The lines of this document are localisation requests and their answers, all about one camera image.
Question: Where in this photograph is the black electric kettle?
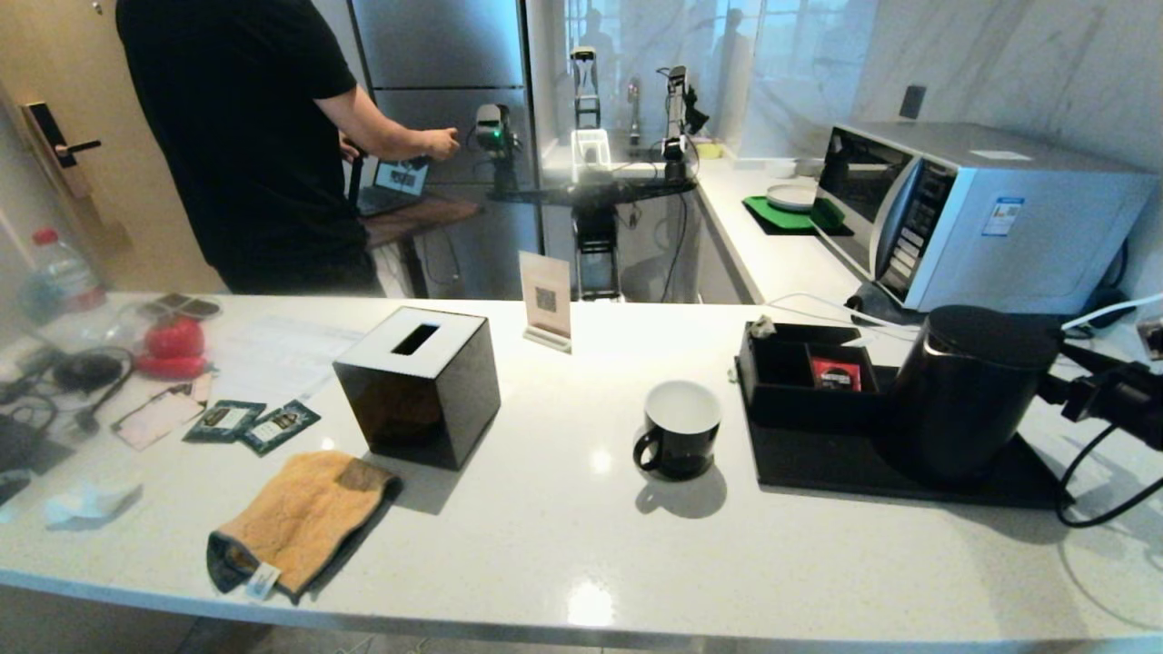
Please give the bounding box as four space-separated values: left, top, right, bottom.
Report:
877 305 1064 480

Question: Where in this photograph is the dark green tea sachet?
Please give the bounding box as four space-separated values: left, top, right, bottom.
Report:
184 401 268 444
238 401 323 456

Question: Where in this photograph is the silver microwave oven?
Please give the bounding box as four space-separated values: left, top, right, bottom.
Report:
813 123 1157 316

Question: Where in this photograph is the red coffee sachet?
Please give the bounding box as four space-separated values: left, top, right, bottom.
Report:
809 356 862 392

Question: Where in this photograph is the black rectangular serving tray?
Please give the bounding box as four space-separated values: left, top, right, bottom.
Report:
734 359 1066 508

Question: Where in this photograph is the black compartment organizer box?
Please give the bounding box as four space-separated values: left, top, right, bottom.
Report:
736 320 880 432

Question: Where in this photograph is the white plate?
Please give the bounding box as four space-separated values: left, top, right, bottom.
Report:
765 184 819 214

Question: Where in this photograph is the green silicone mat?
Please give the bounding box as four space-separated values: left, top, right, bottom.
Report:
741 196 846 239

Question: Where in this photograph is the black mug white inside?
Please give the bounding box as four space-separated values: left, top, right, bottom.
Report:
633 381 724 481

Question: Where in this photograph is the black teleoperation stand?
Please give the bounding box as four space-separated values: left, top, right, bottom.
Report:
486 177 699 302

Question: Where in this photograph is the beige QR code sign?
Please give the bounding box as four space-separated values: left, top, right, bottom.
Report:
519 252 573 354

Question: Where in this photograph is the white and black mast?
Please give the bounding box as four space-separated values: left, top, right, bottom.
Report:
569 47 611 187

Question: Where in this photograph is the black tissue box white top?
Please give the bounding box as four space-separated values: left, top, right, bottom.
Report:
333 307 502 471

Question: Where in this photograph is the brown wooden side table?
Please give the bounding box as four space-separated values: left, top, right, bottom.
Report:
362 195 482 248

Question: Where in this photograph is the open laptop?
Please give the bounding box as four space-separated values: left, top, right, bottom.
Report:
356 156 432 217

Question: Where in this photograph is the grey steel refrigerator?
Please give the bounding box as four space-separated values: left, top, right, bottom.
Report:
350 0 539 301

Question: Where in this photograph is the orange microfiber cloth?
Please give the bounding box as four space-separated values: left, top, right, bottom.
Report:
208 451 403 603

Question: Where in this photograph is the printed white paper sheet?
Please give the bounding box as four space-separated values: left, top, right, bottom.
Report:
209 318 364 405

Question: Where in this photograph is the person in black shirt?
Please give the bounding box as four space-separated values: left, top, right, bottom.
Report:
115 0 462 296

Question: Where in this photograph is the dark brown coaster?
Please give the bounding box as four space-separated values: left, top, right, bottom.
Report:
145 293 224 321

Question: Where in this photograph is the red toy bell pepper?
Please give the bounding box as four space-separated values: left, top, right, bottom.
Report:
145 318 208 358

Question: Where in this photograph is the red toy chili pepper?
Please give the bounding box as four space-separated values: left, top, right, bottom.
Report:
134 356 219 381

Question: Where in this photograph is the beige paper packet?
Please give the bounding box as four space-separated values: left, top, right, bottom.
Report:
114 386 208 451

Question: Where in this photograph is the black computer mouse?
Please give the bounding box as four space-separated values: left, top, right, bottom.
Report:
53 352 128 393

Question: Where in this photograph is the crumpled white tissue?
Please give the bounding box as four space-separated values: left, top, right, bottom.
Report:
45 477 146 530

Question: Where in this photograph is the clear water bottle red cap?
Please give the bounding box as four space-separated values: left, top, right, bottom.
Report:
20 229 108 321

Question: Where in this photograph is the flat black pad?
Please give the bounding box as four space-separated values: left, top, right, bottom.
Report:
0 413 78 505

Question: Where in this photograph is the beige wooden door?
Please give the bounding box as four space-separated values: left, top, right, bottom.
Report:
0 0 224 293

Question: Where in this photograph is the black electronic door lock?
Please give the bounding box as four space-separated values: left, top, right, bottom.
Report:
23 102 103 201

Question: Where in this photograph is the white power cable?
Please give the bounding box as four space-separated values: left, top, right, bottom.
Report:
768 292 1163 339

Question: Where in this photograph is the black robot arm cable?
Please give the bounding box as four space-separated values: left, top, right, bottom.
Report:
1056 422 1163 528

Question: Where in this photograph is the thin black cable with connector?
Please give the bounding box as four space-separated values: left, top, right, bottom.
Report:
0 348 137 435

